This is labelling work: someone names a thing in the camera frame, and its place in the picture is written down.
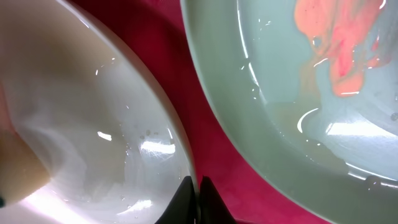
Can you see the red plastic tray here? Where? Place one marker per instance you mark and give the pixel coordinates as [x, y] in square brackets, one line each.
[154, 30]

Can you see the green yellow sponge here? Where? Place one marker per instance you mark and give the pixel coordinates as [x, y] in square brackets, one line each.
[22, 172]

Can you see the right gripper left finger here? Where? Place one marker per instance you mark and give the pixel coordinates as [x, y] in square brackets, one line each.
[182, 208]

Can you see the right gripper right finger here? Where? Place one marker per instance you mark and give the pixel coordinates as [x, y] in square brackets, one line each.
[213, 209]

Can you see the white plate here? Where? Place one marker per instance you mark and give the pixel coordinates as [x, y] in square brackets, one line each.
[93, 114]

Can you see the light green plate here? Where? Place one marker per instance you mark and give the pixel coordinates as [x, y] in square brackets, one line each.
[307, 93]

